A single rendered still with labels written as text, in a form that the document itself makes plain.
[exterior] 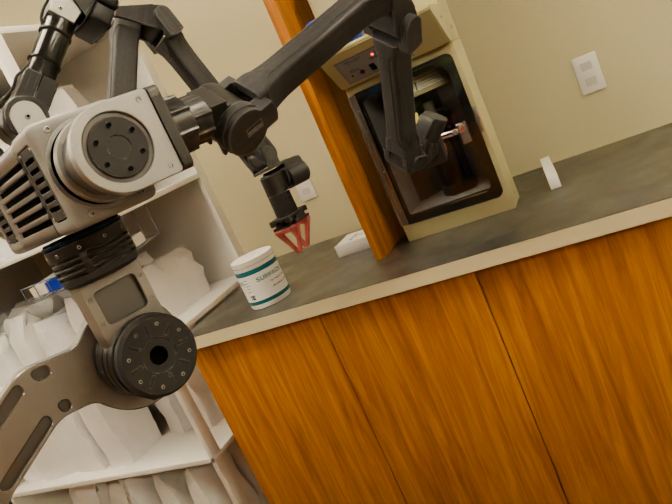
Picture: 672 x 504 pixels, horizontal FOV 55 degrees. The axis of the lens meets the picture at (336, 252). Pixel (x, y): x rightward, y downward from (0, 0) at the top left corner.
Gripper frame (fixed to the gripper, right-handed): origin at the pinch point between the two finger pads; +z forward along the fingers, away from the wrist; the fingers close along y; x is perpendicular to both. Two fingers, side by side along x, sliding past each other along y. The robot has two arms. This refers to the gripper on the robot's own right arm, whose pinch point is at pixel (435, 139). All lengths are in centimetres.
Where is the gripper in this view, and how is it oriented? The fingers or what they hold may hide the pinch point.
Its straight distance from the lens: 173.3
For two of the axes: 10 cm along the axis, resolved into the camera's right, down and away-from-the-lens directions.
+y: -4.0, -8.9, -2.1
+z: 3.4, -3.6, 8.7
